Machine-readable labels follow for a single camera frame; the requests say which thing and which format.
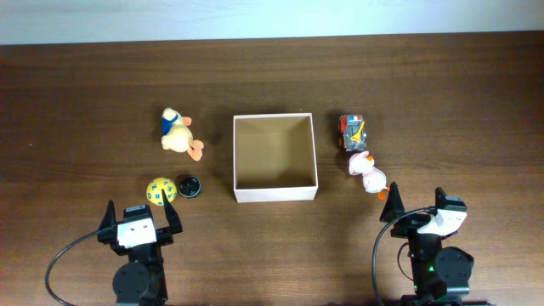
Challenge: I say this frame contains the right black cable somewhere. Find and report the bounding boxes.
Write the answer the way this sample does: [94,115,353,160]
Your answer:
[371,205,439,306]

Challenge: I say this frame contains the yellow plush duck blue scarf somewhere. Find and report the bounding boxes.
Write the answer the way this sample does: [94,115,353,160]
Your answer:
[161,108,204,162]

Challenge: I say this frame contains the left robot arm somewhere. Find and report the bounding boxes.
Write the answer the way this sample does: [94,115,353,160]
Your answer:
[97,191,183,305]

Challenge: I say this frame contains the yellow ball blue letters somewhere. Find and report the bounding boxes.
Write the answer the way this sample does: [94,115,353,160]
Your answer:
[145,177,178,206]

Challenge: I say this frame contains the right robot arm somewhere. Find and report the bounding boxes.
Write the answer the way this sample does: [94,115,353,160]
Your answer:
[371,182,474,306]

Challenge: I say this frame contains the black cable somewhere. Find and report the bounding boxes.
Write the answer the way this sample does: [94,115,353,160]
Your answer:
[371,205,439,306]
[44,224,118,306]

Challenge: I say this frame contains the white pink toy duck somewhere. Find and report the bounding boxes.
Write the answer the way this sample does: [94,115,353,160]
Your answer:
[348,151,389,200]

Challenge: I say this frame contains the pink cardboard box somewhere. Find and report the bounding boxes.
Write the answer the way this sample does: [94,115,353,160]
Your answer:
[233,113,319,203]

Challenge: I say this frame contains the red grey toy truck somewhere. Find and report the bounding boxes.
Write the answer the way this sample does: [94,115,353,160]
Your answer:
[338,115,367,152]

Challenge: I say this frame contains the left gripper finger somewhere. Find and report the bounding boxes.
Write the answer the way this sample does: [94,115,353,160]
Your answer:
[161,190,183,235]
[99,200,116,233]

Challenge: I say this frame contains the black round cap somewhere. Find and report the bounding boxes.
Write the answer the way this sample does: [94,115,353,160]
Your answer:
[179,177,202,199]

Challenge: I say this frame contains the left black cable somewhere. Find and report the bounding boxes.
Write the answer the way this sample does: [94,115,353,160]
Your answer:
[44,224,118,306]

